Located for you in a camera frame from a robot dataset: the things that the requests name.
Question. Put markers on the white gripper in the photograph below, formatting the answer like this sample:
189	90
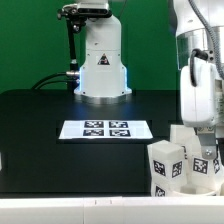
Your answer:
202	106

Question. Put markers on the white front wall rail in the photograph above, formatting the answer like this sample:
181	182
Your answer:
118	210

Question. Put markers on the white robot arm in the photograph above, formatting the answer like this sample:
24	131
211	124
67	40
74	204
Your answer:
103	77

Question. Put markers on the white marker sheet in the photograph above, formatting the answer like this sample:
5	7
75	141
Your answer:
105	129

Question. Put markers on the white round stool seat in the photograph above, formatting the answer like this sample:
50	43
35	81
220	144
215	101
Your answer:
187	190

